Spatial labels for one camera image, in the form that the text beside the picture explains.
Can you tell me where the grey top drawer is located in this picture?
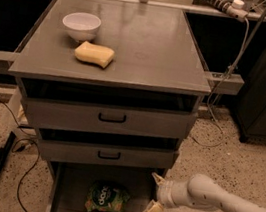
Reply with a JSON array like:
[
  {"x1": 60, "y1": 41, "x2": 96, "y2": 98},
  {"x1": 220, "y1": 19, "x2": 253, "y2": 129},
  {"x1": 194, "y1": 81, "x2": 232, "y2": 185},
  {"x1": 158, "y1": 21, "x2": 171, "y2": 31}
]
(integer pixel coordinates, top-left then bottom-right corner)
[{"x1": 16, "y1": 84, "x2": 200, "y2": 154}]

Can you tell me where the grey drawer cabinet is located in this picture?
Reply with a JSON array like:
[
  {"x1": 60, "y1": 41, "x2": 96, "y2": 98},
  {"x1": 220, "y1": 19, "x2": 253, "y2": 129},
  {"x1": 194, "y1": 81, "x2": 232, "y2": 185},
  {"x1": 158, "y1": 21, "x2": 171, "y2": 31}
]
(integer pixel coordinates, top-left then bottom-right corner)
[{"x1": 0, "y1": 0, "x2": 224, "y2": 212}]

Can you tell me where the black floor cable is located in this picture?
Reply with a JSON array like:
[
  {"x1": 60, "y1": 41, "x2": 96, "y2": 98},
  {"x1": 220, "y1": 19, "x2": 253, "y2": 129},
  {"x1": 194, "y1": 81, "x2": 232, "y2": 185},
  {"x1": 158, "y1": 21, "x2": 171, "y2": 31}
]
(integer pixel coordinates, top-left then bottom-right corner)
[{"x1": 0, "y1": 84, "x2": 55, "y2": 212}]

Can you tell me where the grey drawer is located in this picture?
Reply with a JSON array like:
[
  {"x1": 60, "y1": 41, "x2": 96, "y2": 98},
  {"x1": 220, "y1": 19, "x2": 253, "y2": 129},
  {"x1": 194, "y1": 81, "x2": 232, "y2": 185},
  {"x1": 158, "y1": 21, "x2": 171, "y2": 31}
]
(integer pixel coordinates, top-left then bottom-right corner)
[
  {"x1": 45, "y1": 163, "x2": 156, "y2": 212},
  {"x1": 16, "y1": 84, "x2": 200, "y2": 154},
  {"x1": 38, "y1": 139, "x2": 179, "y2": 169}
]

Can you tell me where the white hanging cable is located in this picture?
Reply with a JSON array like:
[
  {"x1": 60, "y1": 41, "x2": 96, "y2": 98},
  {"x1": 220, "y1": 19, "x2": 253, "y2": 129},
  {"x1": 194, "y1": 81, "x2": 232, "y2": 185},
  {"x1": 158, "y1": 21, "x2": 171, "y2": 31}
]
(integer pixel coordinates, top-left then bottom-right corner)
[{"x1": 188, "y1": 11, "x2": 252, "y2": 152}]

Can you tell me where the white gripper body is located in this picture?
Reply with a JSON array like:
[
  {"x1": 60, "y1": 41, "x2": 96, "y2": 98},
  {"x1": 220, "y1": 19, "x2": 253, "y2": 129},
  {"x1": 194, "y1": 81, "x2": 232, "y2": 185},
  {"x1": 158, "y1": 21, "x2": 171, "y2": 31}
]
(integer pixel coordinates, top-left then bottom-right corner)
[{"x1": 157, "y1": 180, "x2": 192, "y2": 208}]

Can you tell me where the white round button device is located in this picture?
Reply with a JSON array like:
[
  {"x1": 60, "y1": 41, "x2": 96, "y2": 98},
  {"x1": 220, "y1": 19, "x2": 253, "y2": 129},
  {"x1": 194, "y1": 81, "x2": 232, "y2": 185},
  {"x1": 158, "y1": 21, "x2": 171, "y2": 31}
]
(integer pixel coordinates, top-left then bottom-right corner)
[{"x1": 232, "y1": 0, "x2": 245, "y2": 9}]

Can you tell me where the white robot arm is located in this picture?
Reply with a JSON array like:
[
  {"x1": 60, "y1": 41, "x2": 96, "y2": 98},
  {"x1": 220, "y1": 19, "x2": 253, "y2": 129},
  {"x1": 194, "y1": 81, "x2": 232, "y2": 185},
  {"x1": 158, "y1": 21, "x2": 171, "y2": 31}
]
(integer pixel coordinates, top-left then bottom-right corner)
[{"x1": 143, "y1": 172, "x2": 266, "y2": 212}]

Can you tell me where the green rice chip bag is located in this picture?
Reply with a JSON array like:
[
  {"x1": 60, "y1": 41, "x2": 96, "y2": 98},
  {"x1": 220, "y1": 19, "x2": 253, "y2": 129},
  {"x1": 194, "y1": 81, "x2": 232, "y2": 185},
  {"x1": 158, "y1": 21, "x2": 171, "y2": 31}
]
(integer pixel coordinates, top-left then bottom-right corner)
[{"x1": 84, "y1": 180, "x2": 130, "y2": 212}]

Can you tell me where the white ceramic bowl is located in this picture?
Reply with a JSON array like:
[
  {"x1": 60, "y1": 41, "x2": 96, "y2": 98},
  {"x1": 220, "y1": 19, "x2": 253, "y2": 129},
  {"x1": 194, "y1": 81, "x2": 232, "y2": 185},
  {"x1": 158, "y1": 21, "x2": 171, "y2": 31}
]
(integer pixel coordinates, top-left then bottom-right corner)
[{"x1": 62, "y1": 12, "x2": 102, "y2": 42}]

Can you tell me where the grey middle drawer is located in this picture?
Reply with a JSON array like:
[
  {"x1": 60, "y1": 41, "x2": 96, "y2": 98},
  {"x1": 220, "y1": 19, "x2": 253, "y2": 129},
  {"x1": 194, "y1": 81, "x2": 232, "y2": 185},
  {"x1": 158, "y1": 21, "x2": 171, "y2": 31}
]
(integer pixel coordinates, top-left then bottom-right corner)
[{"x1": 38, "y1": 139, "x2": 179, "y2": 169}]

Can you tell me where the grey bottom drawer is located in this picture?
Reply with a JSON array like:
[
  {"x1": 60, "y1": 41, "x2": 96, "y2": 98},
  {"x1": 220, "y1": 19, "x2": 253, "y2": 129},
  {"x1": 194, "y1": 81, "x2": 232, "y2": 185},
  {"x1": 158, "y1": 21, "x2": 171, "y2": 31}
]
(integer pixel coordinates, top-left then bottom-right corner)
[{"x1": 45, "y1": 163, "x2": 156, "y2": 212}]

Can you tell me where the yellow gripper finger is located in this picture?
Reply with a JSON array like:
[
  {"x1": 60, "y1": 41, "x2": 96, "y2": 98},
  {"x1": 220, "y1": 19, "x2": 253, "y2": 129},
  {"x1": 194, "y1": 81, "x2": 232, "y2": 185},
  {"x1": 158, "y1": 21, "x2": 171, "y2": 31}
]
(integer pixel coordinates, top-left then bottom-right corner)
[
  {"x1": 152, "y1": 172, "x2": 165, "y2": 186},
  {"x1": 143, "y1": 199, "x2": 164, "y2": 212}
]

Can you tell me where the yellow sponge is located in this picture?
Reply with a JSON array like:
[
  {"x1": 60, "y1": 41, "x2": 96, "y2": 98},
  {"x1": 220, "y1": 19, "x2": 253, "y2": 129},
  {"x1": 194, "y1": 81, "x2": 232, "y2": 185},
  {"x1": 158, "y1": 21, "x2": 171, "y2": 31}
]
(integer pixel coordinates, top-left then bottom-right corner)
[{"x1": 74, "y1": 41, "x2": 115, "y2": 69}]

